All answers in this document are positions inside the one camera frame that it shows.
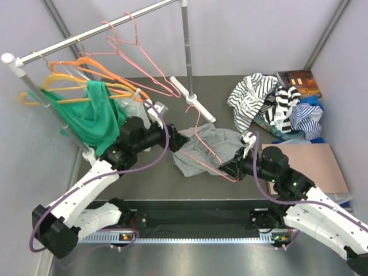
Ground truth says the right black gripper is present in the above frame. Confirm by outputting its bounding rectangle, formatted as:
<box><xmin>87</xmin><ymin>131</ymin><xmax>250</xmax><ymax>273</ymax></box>
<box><xmin>218</xmin><ymin>146</ymin><xmax>277</xmax><ymax>183</ymax></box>

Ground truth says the pink wire hanger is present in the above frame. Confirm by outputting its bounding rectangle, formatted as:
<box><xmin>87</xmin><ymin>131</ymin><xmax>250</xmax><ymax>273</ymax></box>
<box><xmin>105</xmin><ymin>11</ymin><xmax>181</xmax><ymax>98</ymax></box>
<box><xmin>180</xmin><ymin>105</ymin><xmax>236</xmax><ymax>183</ymax></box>
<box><xmin>83</xmin><ymin>20</ymin><xmax>183</xmax><ymax>98</ymax></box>

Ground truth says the grey tank top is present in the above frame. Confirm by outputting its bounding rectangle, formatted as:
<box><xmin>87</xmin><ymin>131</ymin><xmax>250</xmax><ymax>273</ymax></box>
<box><xmin>173</xmin><ymin>123</ymin><xmax>243</xmax><ymax>178</ymax></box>

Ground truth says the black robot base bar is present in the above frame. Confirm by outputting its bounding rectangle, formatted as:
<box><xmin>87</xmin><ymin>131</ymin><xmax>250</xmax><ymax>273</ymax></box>
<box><xmin>118</xmin><ymin>199</ymin><xmax>283</xmax><ymax>239</ymax></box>

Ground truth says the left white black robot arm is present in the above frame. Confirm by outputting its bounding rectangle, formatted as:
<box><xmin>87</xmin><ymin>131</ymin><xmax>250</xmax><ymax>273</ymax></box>
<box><xmin>29</xmin><ymin>117</ymin><xmax>189</xmax><ymax>259</ymax></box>

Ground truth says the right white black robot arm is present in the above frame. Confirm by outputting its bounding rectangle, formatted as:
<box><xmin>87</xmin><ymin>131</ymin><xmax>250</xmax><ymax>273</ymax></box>
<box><xmin>219</xmin><ymin>147</ymin><xmax>367</xmax><ymax>275</ymax></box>

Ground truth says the white garment on hanger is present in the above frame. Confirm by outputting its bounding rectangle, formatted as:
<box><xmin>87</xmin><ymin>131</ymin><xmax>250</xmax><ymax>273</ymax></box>
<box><xmin>61</xmin><ymin>66</ymin><xmax>150</xmax><ymax>128</ymax></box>

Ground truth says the orange plastic hanger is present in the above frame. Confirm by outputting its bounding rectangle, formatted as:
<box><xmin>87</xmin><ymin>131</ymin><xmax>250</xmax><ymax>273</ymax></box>
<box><xmin>50</xmin><ymin>39</ymin><xmax>150</xmax><ymax>100</ymax></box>

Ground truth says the green tank top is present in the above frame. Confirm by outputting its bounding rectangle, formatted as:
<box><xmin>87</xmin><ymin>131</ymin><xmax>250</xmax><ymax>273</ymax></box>
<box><xmin>42</xmin><ymin>80</ymin><xmax>128</xmax><ymax>156</ymax></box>

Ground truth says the yellow plastic hanger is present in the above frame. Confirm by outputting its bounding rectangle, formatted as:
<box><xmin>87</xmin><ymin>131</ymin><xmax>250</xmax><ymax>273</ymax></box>
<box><xmin>19</xmin><ymin>51</ymin><xmax>136</xmax><ymax>106</ymax></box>

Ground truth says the black white striped shirt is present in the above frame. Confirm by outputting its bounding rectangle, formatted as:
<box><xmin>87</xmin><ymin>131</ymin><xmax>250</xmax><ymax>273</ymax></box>
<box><xmin>227</xmin><ymin>73</ymin><xmax>278</xmax><ymax>132</ymax></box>

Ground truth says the bold black white striped garment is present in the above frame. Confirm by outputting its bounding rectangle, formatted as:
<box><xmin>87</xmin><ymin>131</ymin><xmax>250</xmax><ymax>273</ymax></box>
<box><xmin>258</xmin><ymin>86</ymin><xmax>301</xmax><ymax>133</ymax></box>

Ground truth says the pink cardboard sheet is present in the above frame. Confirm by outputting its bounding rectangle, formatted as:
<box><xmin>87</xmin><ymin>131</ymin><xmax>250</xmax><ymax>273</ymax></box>
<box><xmin>275</xmin><ymin>143</ymin><xmax>349</xmax><ymax>195</ymax></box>

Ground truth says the blue white striped shirt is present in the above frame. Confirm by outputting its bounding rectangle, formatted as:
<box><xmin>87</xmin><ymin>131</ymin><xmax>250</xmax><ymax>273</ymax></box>
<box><xmin>290</xmin><ymin>103</ymin><xmax>323</xmax><ymax>140</ymax></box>

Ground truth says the blue garment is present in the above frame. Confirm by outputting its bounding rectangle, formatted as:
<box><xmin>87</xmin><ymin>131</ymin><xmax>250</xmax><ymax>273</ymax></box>
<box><xmin>300</xmin><ymin>95</ymin><xmax>324</xmax><ymax>110</ymax></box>

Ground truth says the book with dark cover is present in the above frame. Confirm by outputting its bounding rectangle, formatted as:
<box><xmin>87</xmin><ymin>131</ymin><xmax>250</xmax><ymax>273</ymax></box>
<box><xmin>276</xmin><ymin>70</ymin><xmax>322</xmax><ymax>98</ymax></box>

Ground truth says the silver clothes rack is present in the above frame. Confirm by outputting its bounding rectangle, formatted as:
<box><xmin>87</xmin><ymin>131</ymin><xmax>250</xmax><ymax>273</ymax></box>
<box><xmin>0</xmin><ymin>0</ymin><xmax>217</xmax><ymax>167</ymax></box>

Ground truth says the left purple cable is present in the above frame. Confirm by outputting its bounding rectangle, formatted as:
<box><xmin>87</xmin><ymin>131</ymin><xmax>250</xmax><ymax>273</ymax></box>
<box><xmin>29</xmin><ymin>99</ymin><xmax>170</xmax><ymax>253</ymax></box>

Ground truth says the grey slotted cable duct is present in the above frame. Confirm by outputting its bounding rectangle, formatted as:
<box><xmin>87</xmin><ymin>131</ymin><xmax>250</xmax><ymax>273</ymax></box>
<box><xmin>79</xmin><ymin>231</ymin><xmax>276</xmax><ymax>244</ymax></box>

